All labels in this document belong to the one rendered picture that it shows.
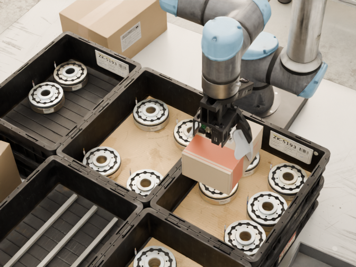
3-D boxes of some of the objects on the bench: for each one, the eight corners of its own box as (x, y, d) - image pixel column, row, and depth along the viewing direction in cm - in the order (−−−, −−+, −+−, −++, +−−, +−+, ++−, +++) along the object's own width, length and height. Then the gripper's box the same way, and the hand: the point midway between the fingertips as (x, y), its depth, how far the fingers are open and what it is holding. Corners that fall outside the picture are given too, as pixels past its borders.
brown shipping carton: (112, 74, 224) (107, 37, 213) (65, 49, 234) (58, 12, 222) (167, 29, 240) (166, -8, 228) (122, 7, 249) (118, -30, 237)
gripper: (166, 86, 133) (169, 151, 148) (251, 121, 126) (246, 185, 141) (187, 61, 138) (188, 126, 153) (272, 93, 131) (264, 158, 146)
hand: (222, 145), depth 149 cm, fingers closed on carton, 14 cm apart
